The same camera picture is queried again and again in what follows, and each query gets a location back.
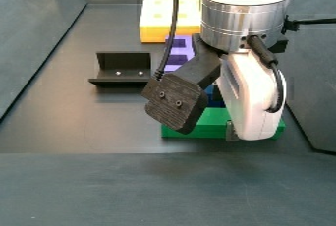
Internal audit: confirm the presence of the blue rectangular block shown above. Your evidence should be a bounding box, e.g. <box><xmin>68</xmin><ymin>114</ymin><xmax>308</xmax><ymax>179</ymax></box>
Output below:
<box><xmin>206</xmin><ymin>84</ymin><xmax>226</xmax><ymax>108</ymax></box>

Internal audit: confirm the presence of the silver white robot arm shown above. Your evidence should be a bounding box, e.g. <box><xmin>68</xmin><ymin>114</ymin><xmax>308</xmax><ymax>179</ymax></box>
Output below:
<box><xmin>202</xmin><ymin>0</ymin><xmax>291</xmax><ymax>141</ymax></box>

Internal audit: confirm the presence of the yellow peg board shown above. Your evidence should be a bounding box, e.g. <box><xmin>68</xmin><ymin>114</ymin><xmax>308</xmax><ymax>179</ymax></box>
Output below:
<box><xmin>139</xmin><ymin>0</ymin><xmax>202</xmax><ymax>43</ymax></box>

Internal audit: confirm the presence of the green rectangular block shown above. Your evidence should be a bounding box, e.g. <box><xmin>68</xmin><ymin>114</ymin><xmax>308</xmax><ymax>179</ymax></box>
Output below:
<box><xmin>162</xmin><ymin>107</ymin><xmax>286</xmax><ymax>141</ymax></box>

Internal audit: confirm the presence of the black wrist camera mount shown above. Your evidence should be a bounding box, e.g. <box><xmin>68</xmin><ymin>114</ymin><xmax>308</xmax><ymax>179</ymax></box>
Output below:
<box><xmin>142</xmin><ymin>34</ymin><xmax>220</xmax><ymax>134</ymax></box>

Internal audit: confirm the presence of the black camera cable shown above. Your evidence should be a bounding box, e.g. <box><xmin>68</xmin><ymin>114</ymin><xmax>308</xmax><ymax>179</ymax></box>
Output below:
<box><xmin>154</xmin><ymin>0</ymin><xmax>182</xmax><ymax>82</ymax></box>

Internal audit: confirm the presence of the purple cross-shaped block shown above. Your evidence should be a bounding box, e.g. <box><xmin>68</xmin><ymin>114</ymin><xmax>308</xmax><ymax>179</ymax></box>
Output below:
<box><xmin>164</xmin><ymin>35</ymin><xmax>195</xmax><ymax>73</ymax></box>

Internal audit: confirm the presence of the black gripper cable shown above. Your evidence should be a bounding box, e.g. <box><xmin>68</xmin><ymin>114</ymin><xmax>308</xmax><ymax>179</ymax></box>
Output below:
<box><xmin>247</xmin><ymin>16</ymin><xmax>336</xmax><ymax>114</ymax></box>

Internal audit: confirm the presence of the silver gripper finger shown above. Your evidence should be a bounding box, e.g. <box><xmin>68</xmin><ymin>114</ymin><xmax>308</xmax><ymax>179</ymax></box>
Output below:
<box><xmin>226</xmin><ymin>120</ymin><xmax>239</xmax><ymax>141</ymax></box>

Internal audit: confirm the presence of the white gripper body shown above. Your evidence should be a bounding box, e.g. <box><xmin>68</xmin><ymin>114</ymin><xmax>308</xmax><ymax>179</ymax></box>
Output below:
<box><xmin>216</xmin><ymin>50</ymin><xmax>283</xmax><ymax>141</ymax></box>

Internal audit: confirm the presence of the black angle bracket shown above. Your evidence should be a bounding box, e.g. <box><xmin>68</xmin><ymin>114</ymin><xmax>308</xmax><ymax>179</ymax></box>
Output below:
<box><xmin>90</xmin><ymin>51</ymin><xmax>151</xmax><ymax>86</ymax></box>

